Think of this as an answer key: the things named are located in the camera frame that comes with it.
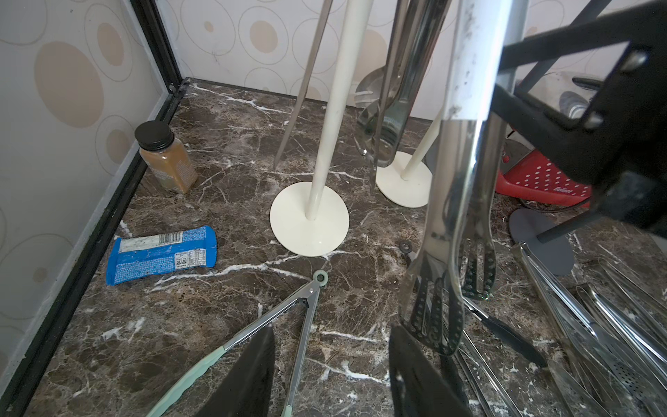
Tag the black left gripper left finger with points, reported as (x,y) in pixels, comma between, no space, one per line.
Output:
(246,390)

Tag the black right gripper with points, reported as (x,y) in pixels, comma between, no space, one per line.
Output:
(618,146)

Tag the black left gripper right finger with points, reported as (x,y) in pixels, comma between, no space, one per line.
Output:
(419,389)

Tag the black handled steel tongs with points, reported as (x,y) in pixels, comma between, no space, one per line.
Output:
(510,338)

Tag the mint green silicone tongs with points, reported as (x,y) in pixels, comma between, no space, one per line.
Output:
(309,294)

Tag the white handled steel tongs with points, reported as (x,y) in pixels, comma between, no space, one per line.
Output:
(432,304)

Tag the cream utensil rack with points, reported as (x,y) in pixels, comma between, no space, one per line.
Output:
(407,180)
(309,218)

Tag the slim steel tongs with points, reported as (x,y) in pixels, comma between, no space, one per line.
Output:
(316,44)

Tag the red polka dot toaster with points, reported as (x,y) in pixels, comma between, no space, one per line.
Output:
(527,174)

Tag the dark grey rack near toaster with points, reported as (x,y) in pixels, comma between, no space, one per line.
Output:
(546,240)

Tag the blue snack packet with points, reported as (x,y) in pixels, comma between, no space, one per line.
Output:
(136,258)

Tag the brown spice jar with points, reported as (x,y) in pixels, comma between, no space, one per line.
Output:
(165,156)

